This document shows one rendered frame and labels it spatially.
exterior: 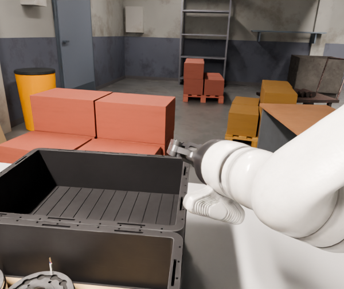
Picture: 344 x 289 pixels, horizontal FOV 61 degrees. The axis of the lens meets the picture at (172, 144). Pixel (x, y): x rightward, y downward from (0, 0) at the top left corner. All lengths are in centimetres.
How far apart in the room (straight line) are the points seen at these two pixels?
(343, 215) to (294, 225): 4
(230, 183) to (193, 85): 531
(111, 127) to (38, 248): 182
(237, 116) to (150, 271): 302
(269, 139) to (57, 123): 188
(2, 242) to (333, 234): 48
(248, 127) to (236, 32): 481
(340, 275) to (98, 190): 62
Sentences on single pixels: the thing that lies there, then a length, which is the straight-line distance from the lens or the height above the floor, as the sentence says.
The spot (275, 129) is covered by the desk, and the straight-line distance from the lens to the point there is 288.
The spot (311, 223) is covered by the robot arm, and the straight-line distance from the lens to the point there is 25.
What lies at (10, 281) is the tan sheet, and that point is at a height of 83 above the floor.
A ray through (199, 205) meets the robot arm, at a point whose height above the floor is 100.
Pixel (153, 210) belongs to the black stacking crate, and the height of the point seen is 83.
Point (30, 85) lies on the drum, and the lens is 393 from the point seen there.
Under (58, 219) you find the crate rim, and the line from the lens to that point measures 52.
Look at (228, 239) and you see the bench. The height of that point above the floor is 70.
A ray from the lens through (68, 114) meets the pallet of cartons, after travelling 246.
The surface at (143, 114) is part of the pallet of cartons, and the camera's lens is 218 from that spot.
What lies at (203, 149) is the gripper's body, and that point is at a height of 106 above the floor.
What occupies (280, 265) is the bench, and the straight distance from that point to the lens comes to 81.
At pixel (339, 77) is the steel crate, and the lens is 713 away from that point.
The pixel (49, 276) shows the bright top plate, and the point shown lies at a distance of 53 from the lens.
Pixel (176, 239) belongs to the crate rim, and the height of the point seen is 93.
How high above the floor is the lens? 122
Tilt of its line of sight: 21 degrees down
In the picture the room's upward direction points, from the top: 2 degrees clockwise
